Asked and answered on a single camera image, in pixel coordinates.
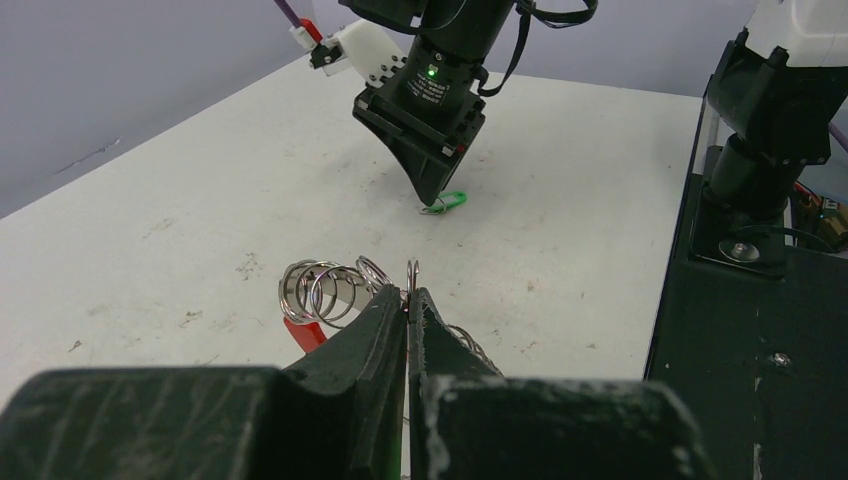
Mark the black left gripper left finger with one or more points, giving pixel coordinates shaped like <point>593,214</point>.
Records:
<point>334,414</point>

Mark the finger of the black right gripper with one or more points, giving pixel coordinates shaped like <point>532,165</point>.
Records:
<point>423,160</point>

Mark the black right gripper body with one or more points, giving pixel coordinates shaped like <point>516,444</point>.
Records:
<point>434,99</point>

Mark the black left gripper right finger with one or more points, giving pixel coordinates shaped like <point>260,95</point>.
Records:
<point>469,422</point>

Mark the metal keyring with red grip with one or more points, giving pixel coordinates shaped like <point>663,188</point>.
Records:
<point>331,298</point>

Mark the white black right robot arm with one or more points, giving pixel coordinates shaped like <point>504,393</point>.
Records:
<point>777,86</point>

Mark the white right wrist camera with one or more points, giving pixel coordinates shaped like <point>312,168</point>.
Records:
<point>363,46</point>

